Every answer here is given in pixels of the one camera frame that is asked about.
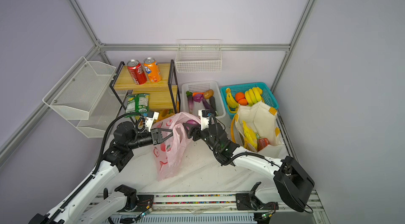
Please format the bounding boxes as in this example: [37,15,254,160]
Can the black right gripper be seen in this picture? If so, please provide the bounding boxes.
[182,118,219,152]

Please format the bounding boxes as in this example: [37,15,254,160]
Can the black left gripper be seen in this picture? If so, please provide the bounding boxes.
[127,127,175,150]

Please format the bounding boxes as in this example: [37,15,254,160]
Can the purple onion front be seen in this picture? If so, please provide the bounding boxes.
[185,120,200,129]

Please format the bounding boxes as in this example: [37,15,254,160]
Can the purple onion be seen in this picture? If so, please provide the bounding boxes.
[193,95,204,103]
[185,120,200,129]

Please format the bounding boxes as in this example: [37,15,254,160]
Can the pink plastic grocery bag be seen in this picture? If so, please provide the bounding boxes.
[153,112,200,181]

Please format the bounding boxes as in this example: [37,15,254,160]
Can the yellow potato chips bag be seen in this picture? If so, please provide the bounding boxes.
[243,121,258,151]

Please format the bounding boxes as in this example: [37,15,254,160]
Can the white canvas tote bag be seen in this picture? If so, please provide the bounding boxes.
[230,102,286,158]

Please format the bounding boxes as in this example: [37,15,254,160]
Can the red cola can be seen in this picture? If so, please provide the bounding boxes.
[127,59,147,85]
[257,138,270,151]

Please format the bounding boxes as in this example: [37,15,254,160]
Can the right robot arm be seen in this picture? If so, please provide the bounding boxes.
[182,116,315,213]

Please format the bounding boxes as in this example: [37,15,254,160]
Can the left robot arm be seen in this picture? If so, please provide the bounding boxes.
[30,113,173,224]

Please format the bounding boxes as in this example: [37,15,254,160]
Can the orange mango gummy bag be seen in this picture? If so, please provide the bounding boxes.
[157,109,175,121]

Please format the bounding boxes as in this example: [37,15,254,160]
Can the light purple eggplant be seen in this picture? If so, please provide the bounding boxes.
[186,91,194,113]

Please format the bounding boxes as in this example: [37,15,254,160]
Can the purple onion back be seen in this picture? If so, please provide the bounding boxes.
[193,95,204,103]

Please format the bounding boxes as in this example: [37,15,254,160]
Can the orange carrot back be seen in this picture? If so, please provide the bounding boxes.
[193,92,204,97]

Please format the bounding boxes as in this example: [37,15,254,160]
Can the dark green cucumber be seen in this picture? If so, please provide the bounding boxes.
[209,96,217,111]

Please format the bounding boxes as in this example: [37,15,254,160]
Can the brown potato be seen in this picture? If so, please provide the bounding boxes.
[203,89,214,100]

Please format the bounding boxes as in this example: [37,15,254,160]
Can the white plastic vegetable basket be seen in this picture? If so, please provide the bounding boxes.
[180,81,226,119]

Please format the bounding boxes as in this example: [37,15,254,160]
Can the green snack bag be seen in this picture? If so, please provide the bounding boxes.
[126,93,150,115]

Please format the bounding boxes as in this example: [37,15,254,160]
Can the yellow banana left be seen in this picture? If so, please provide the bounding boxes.
[225,88,239,109]

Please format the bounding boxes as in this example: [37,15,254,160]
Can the orange fruit back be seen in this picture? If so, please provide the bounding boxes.
[235,92,245,102]

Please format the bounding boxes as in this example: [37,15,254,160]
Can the orange fruit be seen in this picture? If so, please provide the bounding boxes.
[235,92,245,102]
[238,98,248,106]

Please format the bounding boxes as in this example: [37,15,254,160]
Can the orange fruit front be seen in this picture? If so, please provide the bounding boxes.
[238,98,248,106]

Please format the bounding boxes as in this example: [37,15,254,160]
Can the orange soda can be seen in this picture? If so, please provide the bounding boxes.
[143,58,161,83]

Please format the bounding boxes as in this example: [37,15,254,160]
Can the yellow banana bunch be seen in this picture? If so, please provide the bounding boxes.
[244,87,264,106]

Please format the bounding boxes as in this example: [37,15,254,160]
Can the teal plastic fruit basket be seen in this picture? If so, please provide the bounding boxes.
[220,82,279,119]

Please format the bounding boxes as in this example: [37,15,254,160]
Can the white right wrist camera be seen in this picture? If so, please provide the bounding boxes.
[198,109,215,131]

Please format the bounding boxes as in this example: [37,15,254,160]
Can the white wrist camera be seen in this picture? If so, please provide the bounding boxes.
[144,111,159,132]
[198,109,215,131]

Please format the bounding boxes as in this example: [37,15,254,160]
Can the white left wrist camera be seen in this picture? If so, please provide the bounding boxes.
[144,111,159,132]

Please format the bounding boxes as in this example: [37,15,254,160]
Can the black frame wooden shelf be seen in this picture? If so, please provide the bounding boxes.
[109,60,181,113]

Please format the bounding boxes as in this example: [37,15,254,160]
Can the white wire wall basket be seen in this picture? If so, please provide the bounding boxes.
[175,39,222,73]

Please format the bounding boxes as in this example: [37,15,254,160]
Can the white mesh wall rack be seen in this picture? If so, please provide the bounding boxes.
[43,57,127,138]

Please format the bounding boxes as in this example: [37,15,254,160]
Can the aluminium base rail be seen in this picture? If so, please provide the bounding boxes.
[69,190,330,224]

